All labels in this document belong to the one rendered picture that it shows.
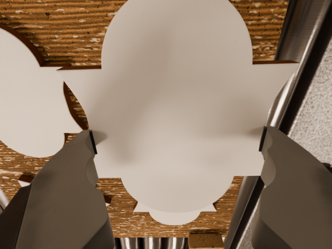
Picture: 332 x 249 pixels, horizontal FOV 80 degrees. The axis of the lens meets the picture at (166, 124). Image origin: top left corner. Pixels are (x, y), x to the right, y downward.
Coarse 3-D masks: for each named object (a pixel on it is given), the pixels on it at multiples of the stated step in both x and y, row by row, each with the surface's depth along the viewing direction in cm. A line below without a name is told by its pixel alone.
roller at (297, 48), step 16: (304, 0) 18; (320, 0) 18; (288, 16) 19; (304, 16) 18; (320, 16) 18; (288, 32) 20; (304, 32) 19; (288, 48) 20; (304, 48) 20; (304, 64) 21; (288, 80) 21; (288, 96) 23; (272, 112) 24; (256, 176) 30; (240, 192) 32; (240, 208) 34; (224, 240) 40
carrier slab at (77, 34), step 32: (0, 0) 16; (32, 0) 16; (64, 0) 16; (96, 0) 16; (256, 0) 16; (288, 0) 16; (32, 32) 18; (64, 32) 18; (96, 32) 18; (256, 32) 17; (96, 64) 19; (0, 160) 26; (32, 160) 26; (128, 224) 34; (160, 224) 34; (192, 224) 34; (224, 224) 34
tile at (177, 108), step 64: (128, 0) 9; (192, 0) 9; (128, 64) 10; (192, 64) 10; (256, 64) 10; (128, 128) 12; (192, 128) 12; (256, 128) 12; (128, 192) 14; (192, 192) 14
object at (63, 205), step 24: (72, 144) 10; (48, 168) 9; (72, 168) 9; (48, 192) 7; (72, 192) 7; (96, 192) 7; (24, 216) 7; (48, 216) 7; (72, 216) 7; (96, 216) 6; (24, 240) 6; (48, 240) 6; (72, 240) 6; (96, 240) 6
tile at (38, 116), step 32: (0, 32) 17; (0, 64) 18; (32, 64) 18; (64, 64) 19; (0, 96) 20; (32, 96) 20; (64, 96) 20; (0, 128) 22; (32, 128) 22; (64, 128) 22
